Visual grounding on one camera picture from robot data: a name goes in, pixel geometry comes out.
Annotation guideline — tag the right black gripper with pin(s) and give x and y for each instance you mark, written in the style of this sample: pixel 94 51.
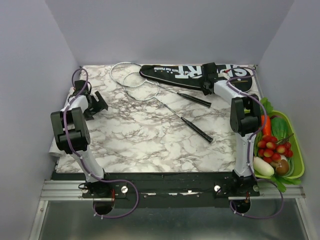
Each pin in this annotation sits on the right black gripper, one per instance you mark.
pixel 205 91

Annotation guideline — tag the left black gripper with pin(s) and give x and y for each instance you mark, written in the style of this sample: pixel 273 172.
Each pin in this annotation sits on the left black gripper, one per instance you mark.
pixel 100 104

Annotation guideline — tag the black racket bag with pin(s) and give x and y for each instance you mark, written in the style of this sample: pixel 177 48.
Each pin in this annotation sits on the black racket bag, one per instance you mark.
pixel 189 76

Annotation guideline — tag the badminton racket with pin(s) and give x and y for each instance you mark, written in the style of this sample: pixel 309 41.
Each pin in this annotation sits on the badminton racket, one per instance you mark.
pixel 183 95
pixel 149 92

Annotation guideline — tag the white shuttlecock tube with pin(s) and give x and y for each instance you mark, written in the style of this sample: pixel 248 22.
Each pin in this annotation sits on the white shuttlecock tube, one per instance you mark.
pixel 54 151

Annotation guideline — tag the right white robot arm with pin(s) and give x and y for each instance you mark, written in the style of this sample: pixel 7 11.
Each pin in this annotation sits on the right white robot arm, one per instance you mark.
pixel 245 121

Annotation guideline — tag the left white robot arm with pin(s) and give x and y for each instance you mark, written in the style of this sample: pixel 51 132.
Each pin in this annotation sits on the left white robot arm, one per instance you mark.
pixel 71 133

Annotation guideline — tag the orange carrot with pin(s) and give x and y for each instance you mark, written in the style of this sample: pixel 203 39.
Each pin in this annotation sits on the orange carrot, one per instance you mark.
pixel 267 129

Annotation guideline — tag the dark green leafy vegetable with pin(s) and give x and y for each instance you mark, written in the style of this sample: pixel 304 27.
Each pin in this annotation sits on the dark green leafy vegetable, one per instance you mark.
pixel 279 128

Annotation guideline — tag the red cherry tomatoes bunch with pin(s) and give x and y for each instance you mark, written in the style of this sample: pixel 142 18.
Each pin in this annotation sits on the red cherry tomatoes bunch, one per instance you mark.
pixel 272 150

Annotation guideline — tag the white radish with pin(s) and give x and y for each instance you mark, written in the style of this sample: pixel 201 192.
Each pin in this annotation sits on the white radish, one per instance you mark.
pixel 264 168

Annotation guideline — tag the brown mushroom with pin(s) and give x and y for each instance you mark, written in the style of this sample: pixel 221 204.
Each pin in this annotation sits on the brown mushroom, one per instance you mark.
pixel 282 167

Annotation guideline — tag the green vegetable tray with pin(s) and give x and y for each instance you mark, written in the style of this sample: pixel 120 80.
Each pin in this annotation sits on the green vegetable tray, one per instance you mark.
pixel 296 162

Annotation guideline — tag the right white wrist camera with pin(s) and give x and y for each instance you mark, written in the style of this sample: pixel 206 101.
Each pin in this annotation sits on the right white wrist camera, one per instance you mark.
pixel 223 74

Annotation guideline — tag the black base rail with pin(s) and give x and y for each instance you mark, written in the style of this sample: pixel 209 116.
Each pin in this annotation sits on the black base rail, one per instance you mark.
pixel 171 190

